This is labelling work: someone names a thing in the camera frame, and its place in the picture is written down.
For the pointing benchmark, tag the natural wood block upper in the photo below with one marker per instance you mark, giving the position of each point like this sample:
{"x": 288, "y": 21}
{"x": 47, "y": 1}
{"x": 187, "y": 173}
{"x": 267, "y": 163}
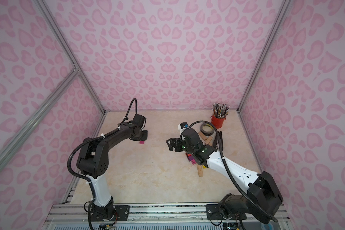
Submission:
{"x": 208, "y": 140}

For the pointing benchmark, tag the bundle of coloured pencils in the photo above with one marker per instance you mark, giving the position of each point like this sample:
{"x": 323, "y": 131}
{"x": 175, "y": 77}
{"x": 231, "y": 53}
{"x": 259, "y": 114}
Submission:
{"x": 220, "y": 110}

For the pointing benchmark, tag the red pencil cup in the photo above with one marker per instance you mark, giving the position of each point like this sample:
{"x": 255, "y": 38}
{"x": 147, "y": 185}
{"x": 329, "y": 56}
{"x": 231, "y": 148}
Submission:
{"x": 217, "y": 122}

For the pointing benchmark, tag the long natural wood block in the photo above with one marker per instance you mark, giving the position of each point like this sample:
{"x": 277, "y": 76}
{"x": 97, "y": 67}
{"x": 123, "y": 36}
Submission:
{"x": 199, "y": 170}

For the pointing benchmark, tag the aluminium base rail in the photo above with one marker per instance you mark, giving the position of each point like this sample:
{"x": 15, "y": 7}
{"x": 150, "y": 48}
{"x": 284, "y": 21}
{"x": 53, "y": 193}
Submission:
{"x": 160, "y": 216}

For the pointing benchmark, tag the black stapler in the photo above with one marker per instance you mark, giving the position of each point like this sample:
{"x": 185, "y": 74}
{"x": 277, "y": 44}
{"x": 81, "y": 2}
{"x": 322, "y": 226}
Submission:
{"x": 218, "y": 140}

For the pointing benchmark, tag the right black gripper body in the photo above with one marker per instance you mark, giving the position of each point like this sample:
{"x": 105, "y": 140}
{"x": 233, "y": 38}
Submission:
{"x": 175, "y": 144}

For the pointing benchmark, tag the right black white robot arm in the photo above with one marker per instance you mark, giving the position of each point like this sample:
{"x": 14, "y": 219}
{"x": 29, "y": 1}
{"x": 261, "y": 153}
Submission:
{"x": 258, "y": 193}

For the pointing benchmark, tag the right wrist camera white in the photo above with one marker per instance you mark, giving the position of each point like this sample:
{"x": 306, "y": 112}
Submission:
{"x": 182, "y": 127}

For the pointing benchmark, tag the pink magenta block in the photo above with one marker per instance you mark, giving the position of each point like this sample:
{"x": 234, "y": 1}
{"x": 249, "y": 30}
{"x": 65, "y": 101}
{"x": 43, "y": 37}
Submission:
{"x": 191, "y": 159}

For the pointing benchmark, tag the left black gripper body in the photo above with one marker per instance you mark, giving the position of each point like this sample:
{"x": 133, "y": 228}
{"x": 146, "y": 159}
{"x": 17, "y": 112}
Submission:
{"x": 143, "y": 135}

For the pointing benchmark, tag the grey duct tape roll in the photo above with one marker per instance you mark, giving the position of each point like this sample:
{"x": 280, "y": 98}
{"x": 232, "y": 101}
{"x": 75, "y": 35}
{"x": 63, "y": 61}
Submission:
{"x": 207, "y": 129}

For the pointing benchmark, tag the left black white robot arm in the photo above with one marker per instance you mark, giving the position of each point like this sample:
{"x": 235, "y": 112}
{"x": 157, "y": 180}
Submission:
{"x": 90, "y": 160}

